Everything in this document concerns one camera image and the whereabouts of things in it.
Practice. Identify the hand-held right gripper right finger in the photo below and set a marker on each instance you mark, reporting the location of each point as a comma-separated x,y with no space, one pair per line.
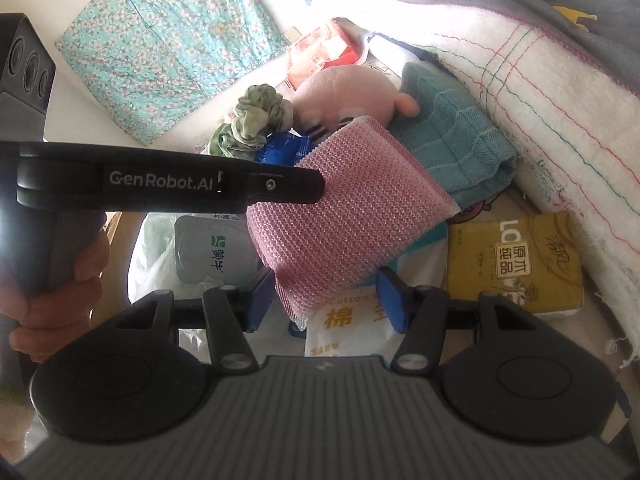
392,305

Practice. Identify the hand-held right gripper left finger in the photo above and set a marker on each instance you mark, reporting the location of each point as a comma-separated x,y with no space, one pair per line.
260,300

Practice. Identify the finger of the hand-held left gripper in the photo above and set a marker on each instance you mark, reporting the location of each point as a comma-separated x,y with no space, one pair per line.
290,185

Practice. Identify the blue white wet wipes pack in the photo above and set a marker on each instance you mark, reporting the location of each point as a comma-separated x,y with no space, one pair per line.
285,152

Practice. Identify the white cotton pad pack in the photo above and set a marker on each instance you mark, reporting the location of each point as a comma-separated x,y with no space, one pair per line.
350,330

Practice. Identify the pink mesh sponge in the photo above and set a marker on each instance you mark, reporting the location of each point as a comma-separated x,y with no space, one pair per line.
350,210

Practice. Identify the grey pouch pack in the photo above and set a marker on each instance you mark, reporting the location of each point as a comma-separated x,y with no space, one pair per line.
210,255

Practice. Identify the white blue-edged pack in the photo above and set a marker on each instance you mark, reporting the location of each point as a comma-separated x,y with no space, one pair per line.
425,245

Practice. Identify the pink plush toy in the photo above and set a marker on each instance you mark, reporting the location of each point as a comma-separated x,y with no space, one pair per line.
345,95

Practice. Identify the teal knitted towel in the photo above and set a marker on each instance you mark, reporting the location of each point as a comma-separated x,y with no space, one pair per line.
450,130

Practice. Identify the person's left hand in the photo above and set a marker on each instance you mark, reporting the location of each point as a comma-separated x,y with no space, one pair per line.
60,310

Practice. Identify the white plastic bag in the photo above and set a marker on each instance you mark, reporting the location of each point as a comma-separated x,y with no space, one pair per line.
155,260

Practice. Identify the yellow tissue pack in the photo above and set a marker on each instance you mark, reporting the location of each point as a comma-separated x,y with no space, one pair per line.
500,270

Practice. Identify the red tissue pack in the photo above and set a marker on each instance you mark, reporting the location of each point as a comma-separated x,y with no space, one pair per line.
320,50

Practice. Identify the teal floral cloth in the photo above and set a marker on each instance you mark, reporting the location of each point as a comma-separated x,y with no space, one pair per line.
165,35

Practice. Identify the white stitched quilt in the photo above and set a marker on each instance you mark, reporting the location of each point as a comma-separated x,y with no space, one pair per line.
550,110

